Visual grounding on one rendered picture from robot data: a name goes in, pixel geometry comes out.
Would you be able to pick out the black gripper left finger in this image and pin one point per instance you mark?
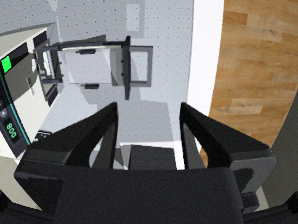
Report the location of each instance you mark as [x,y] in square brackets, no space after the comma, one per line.
[73,144]

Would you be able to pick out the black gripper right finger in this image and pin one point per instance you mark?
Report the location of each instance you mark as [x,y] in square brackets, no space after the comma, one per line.
[250,160]

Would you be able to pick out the off-white box-shaped machine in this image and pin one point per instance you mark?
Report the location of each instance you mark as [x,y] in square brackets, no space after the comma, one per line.
[24,104]

